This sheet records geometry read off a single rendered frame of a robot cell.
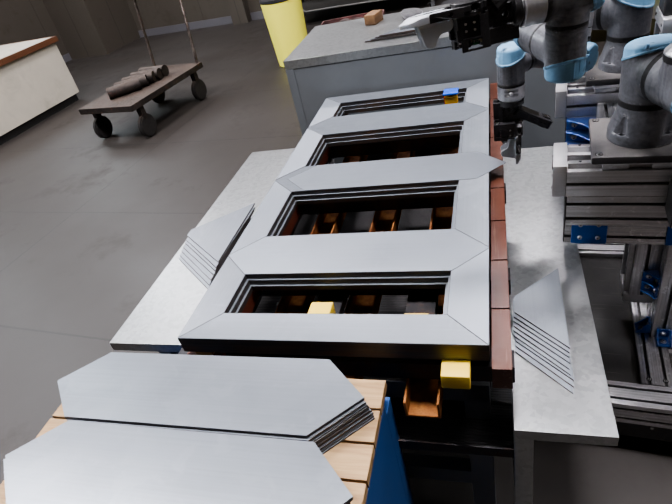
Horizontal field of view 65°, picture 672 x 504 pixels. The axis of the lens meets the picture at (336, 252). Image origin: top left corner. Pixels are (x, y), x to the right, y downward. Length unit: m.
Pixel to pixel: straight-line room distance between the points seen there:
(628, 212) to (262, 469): 1.08
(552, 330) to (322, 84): 1.68
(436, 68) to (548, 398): 1.63
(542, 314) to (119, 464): 1.01
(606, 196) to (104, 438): 1.31
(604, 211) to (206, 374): 1.07
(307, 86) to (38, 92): 5.45
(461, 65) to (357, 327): 1.56
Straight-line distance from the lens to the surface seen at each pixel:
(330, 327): 1.23
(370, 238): 1.47
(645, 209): 1.53
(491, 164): 1.75
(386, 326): 1.19
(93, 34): 10.76
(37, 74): 7.74
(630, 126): 1.43
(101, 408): 1.33
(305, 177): 1.88
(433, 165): 1.79
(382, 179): 1.75
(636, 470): 2.03
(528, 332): 1.38
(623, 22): 1.86
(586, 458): 2.03
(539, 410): 1.27
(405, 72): 2.52
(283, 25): 6.46
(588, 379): 1.33
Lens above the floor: 1.69
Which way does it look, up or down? 35 degrees down
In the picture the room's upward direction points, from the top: 14 degrees counter-clockwise
